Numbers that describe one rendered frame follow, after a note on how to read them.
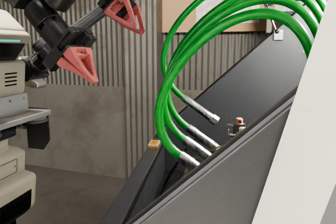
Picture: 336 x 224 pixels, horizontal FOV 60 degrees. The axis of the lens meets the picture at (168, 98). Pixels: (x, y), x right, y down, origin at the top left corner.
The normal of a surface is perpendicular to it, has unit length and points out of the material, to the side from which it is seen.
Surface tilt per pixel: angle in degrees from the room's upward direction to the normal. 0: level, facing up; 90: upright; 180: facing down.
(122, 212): 0
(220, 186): 90
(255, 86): 90
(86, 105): 90
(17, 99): 90
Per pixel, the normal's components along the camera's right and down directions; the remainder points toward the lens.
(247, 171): -0.14, 0.17
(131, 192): 0.00, -0.99
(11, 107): 0.95, 0.05
